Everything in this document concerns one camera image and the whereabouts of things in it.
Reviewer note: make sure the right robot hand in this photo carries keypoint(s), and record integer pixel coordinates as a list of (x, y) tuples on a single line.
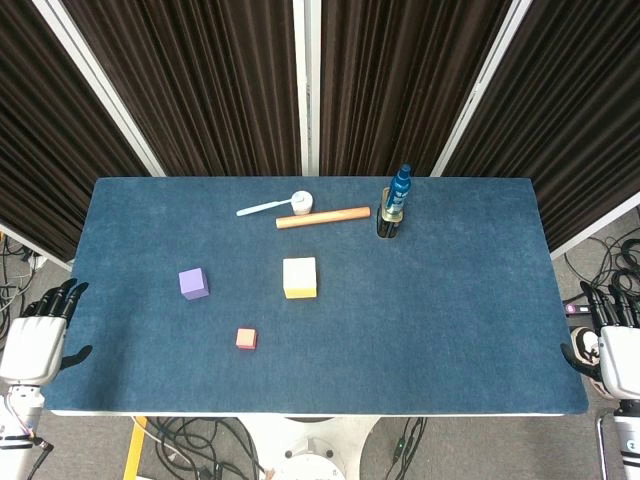
[(622, 360)]

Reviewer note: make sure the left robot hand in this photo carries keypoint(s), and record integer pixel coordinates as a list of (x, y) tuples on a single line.
[(35, 350)]

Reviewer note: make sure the medium purple cube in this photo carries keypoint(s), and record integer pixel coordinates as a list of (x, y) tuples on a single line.
[(192, 282)]

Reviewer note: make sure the small orange red cube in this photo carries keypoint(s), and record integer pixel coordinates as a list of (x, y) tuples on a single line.
[(246, 338)]

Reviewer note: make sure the white black sneaker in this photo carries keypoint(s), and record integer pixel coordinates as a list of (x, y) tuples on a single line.
[(580, 340)]

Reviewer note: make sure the metal chair leg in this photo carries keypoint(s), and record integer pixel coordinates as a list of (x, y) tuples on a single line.
[(600, 450)]

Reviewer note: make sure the yellow floor bar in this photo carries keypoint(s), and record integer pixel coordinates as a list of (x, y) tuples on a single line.
[(134, 450)]

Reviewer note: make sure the dark brown curtain panel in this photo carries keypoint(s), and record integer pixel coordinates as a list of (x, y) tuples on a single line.
[(575, 125), (400, 85), (40, 150), (200, 90)]

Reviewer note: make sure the blue felt table mat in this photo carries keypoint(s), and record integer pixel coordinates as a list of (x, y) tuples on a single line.
[(400, 325)]

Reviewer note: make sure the light blue toothbrush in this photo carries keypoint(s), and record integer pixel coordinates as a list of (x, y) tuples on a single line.
[(260, 207)]

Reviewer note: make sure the large white yellow cube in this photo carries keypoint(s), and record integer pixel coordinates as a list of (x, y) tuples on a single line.
[(299, 272)]

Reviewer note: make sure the blue plastic bottle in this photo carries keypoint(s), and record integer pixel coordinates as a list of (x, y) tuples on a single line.
[(399, 192)]

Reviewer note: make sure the small white jar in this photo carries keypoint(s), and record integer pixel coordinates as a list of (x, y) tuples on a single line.
[(303, 204)]

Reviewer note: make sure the wooden rolling pin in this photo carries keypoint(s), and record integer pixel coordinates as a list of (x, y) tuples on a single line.
[(325, 217)]

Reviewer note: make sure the white partition frame post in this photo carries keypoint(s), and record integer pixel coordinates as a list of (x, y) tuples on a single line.
[(480, 85), (100, 85), (306, 85)]

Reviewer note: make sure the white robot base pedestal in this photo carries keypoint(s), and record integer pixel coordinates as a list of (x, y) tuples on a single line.
[(310, 450)]

